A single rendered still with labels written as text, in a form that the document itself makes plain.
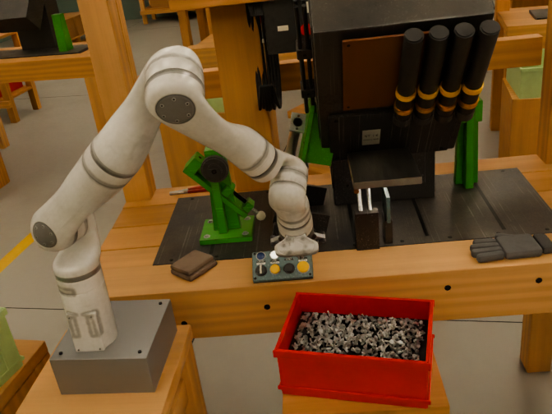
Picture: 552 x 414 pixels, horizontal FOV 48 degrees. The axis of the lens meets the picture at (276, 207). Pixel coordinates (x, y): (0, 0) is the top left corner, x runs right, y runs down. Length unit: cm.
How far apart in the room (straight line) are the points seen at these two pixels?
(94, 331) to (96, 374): 10
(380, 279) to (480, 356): 123
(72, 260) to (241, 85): 90
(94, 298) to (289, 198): 46
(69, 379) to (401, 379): 69
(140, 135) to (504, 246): 95
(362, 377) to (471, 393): 128
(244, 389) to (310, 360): 132
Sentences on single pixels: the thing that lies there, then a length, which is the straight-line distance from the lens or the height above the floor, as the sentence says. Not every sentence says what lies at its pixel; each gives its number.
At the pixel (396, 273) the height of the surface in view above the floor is 90.
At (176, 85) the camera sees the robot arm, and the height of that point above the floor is 152.
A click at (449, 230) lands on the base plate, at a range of 173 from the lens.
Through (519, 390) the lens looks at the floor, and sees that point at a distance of 259.
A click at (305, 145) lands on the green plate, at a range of 161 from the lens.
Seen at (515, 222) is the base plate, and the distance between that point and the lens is 178.
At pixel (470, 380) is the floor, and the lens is 260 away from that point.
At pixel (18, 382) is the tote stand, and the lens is 168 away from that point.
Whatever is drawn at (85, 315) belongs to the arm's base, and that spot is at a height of 103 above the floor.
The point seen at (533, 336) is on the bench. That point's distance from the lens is 256.
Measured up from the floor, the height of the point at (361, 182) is 113.
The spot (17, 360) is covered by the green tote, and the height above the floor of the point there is 81.
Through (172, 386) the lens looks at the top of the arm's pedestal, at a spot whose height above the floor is 84.
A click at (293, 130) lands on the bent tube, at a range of 167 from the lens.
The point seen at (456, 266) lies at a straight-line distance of 157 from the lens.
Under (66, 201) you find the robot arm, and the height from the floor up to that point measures 130.
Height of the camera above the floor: 174
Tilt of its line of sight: 26 degrees down
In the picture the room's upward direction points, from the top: 7 degrees counter-clockwise
